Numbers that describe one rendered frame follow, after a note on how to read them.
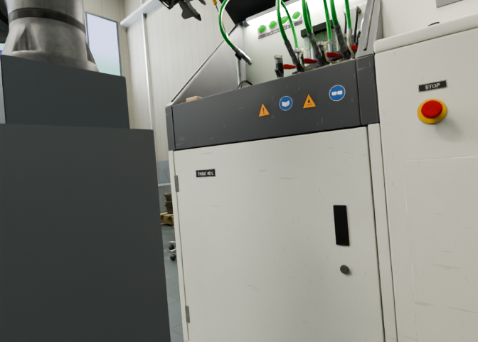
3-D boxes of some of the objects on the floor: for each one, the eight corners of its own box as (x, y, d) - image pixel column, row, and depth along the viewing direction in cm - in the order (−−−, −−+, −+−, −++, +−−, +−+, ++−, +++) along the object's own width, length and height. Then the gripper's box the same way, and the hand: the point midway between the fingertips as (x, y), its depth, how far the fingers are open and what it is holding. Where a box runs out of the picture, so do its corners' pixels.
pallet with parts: (262, 211, 408) (259, 181, 408) (197, 232, 316) (193, 193, 316) (221, 209, 463) (219, 182, 463) (155, 225, 371) (152, 192, 371)
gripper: (144, -5, 104) (188, 35, 106) (145, -38, 92) (195, 8, 94) (160, -16, 108) (203, 22, 110) (163, -49, 96) (211, -5, 97)
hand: (202, 9), depth 103 cm, fingers open, 7 cm apart
